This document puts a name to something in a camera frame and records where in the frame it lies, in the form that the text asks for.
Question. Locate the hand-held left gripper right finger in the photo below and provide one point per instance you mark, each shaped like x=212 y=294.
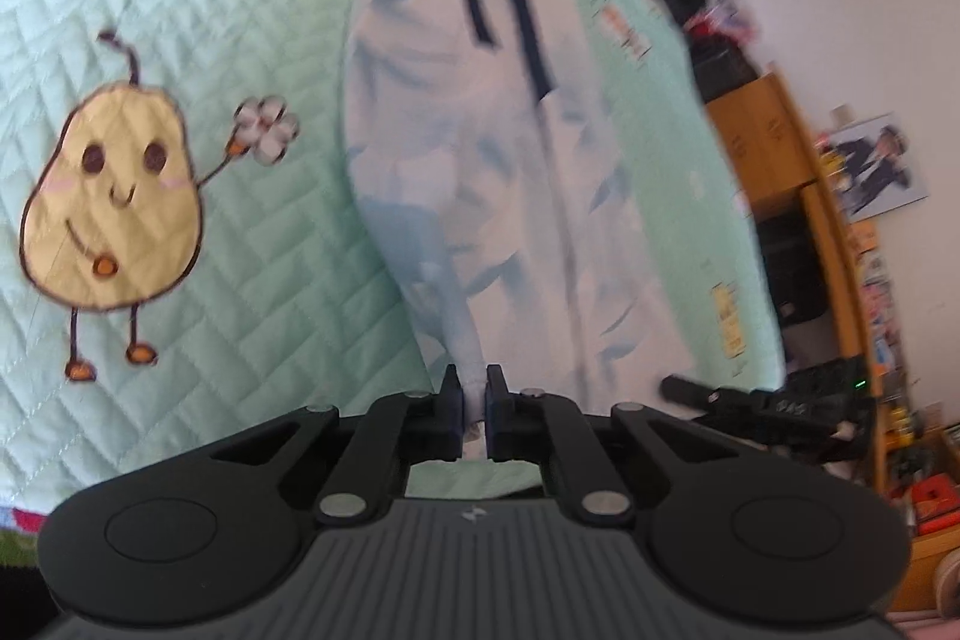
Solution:
x=495 y=419

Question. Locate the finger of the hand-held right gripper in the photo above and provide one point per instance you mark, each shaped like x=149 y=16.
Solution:
x=705 y=394

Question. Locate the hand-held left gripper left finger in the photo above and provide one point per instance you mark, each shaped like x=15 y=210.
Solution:
x=452 y=415

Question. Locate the white shirt with navy trim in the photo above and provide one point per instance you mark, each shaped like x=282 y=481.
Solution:
x=480 y=197

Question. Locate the row of books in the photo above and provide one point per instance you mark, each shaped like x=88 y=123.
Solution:
x=877 y=310

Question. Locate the green quilted bee blanket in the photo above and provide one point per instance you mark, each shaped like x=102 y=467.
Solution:
x=262 y=280

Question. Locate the wooden desk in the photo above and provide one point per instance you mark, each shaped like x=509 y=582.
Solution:
x=765 y=153

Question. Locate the portrait poster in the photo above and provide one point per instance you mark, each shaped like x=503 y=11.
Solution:
x=874 y=164

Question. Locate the black bag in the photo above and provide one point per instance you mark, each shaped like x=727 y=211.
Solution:
x=720 y=70

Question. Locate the colourful fleece blanket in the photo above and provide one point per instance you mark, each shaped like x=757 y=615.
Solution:
x=22 y=535

